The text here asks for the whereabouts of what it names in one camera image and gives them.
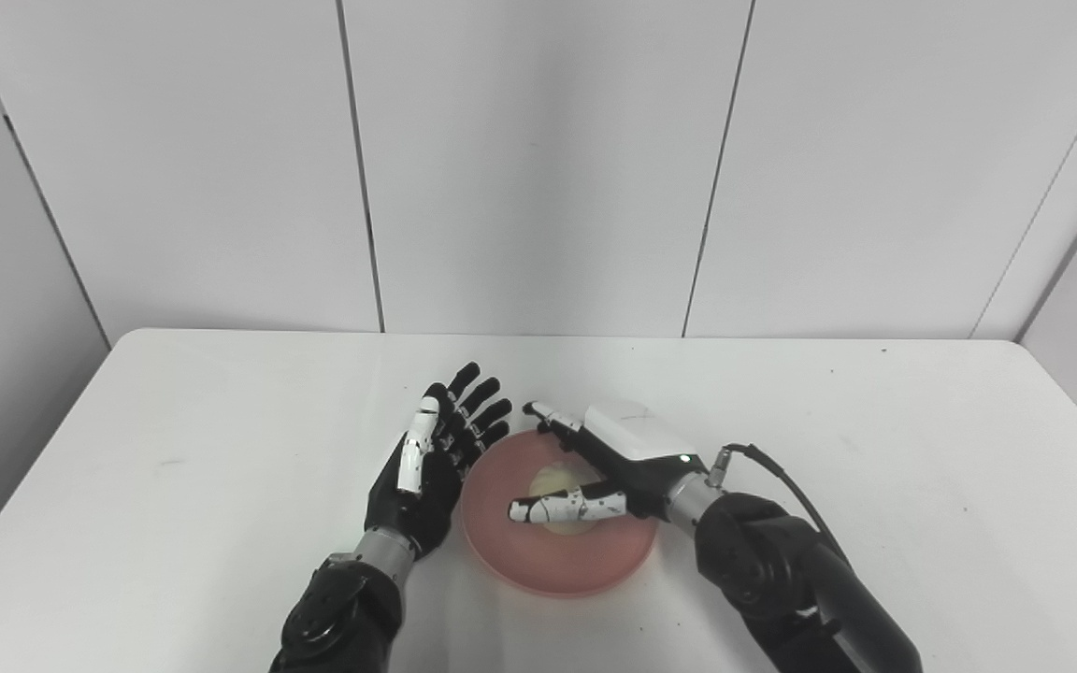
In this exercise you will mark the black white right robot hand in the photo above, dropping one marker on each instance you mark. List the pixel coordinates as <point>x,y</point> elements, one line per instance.
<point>641,453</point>

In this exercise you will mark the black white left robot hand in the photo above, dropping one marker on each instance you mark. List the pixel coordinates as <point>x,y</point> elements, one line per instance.
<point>426,495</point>

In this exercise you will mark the cream steamed bun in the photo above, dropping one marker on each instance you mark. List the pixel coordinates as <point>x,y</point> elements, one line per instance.
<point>557,481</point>

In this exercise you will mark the pink round plate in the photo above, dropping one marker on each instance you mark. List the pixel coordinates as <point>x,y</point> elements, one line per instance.
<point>562,561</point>

